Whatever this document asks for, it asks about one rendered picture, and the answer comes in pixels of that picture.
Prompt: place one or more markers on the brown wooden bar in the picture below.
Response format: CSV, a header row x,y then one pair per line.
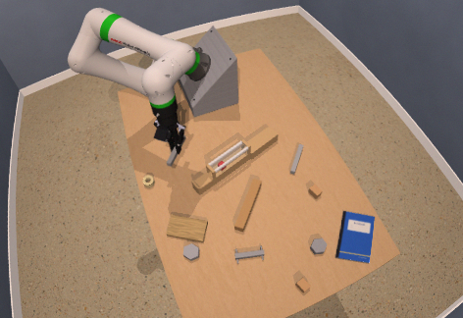
x,y
247,206

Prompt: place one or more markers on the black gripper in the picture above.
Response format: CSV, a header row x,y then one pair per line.
x,y
173,124

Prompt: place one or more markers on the blue notebook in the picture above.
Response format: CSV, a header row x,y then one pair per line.
x,y
355,237

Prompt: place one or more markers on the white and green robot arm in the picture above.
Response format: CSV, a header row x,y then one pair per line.
x,y
157,81

